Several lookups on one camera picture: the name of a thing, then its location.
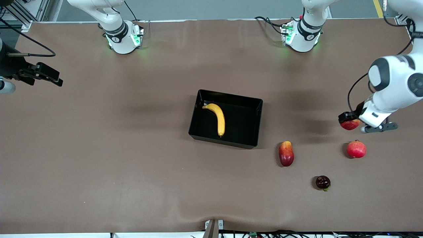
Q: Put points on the red pomegranate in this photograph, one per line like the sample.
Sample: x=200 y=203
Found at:
x=356 y=149

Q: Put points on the red yellow apple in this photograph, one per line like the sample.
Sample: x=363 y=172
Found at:
x=351 y=125

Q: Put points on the dark purple mangosteen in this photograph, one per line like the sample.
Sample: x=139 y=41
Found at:
x=323 y=182

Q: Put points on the black rectangular plastic box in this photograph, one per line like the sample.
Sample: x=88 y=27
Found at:
x=205 y=127

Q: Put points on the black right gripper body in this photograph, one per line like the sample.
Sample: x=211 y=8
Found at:
x=10 y=66

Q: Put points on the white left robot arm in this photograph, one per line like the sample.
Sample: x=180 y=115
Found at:
x=393 y=96

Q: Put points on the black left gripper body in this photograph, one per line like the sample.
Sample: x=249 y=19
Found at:
x=359 y=107

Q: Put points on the yellow banana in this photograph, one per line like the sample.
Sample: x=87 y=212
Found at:
x=219 y=119

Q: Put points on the aluminium frame profile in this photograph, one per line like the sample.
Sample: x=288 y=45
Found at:
x=19 y=13
x=401 y=19

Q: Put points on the brown table cover sheet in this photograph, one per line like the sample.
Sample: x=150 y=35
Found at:
x=99 y=148

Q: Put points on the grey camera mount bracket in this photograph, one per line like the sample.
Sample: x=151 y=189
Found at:
x=211 y=229

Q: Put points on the red yellow mango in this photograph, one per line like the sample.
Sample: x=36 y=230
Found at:
x=286 y=154

